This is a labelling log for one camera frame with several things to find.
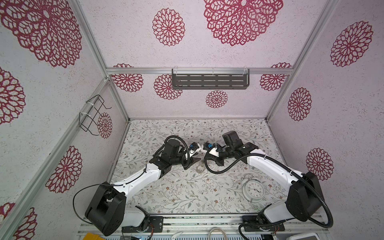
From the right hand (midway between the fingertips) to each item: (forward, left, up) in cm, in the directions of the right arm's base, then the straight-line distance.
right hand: (205, 153), depth 80 cm
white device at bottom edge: (-34, -44, -15) cm, 58 cm away
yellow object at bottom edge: (-38, +52, -13) cm, 66 cm away
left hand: (-1, +5, -2) cm, 5 cm away
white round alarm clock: (-13, -26, -14) cm, 33 cm away
